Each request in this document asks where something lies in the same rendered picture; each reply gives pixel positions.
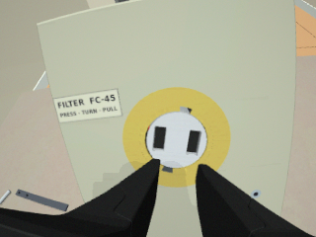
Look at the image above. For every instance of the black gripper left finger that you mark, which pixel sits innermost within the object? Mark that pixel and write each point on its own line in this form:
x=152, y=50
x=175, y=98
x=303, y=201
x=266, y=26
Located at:
x=123, y=211

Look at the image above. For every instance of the dark grey flat bar with two small pins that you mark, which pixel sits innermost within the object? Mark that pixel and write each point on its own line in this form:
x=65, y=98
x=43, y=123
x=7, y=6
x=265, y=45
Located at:
x=42, y=200

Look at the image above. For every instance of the white cylinder with two slots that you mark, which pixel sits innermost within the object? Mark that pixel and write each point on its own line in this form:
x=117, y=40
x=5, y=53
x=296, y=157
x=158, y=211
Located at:
x=177, y=138

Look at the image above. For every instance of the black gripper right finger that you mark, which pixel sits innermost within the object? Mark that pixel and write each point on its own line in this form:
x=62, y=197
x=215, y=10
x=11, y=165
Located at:
x=226, y=211

